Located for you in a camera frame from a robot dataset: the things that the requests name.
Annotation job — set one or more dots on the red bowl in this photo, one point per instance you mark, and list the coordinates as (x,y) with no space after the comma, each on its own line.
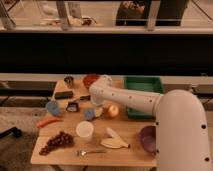
(89,79)

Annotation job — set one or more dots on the yellow red apple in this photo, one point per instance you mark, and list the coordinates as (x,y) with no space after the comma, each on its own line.
(112,111)

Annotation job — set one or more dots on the blue plastic cup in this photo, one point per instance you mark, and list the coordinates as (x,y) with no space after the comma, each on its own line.
(53,108)

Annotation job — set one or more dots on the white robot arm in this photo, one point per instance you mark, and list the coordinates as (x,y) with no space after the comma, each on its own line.
(182,140)

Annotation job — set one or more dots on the bunch of dark grapes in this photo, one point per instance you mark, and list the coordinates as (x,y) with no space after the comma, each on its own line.
(62,139)

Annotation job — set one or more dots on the orange carrot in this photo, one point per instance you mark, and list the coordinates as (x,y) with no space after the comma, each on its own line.
(47,121)

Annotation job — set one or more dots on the blue sponge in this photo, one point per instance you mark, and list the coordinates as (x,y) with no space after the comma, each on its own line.
(89,114)

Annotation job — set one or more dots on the purple bowl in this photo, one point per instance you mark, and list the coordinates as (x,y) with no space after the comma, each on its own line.
(147,138)

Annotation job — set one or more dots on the peeled banana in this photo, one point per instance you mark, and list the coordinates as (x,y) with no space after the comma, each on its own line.
(114,141)

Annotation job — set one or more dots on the person in background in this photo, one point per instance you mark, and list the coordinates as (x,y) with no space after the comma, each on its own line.
(135,13)

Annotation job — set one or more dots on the black rectangular block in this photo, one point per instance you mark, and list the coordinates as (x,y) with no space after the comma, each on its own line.
(63,95)

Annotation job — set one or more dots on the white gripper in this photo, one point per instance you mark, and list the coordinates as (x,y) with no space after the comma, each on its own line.
(98,107)

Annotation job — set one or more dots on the green plastic bin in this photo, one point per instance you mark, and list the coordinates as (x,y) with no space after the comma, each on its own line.
(142,83)

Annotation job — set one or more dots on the white plastic cup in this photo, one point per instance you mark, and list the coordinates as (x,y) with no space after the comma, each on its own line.
(85,130)

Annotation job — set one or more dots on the small metal cup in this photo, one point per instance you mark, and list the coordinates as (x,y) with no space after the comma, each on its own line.
(69,80)

